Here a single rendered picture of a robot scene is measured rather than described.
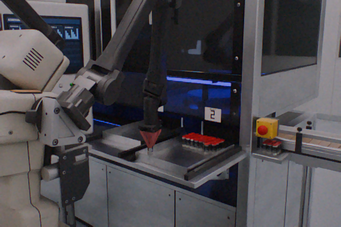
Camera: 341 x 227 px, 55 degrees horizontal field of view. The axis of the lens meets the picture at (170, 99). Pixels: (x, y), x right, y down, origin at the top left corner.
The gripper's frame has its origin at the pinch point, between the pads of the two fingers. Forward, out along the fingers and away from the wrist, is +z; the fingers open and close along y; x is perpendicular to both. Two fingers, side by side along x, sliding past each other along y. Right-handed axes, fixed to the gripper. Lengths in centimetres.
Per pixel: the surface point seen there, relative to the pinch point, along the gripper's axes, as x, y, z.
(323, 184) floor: -78, 210, 95
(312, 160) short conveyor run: -61, 28, 7
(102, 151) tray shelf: 23.8, 0.2, 6.5
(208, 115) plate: -14.9, 29.6, -7.2
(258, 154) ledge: -39.5, 22.8, 5.7
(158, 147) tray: 1.2, 9.4, 4.2
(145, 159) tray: 0.0, -4.9, 4.3
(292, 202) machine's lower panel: -54, 84, 56
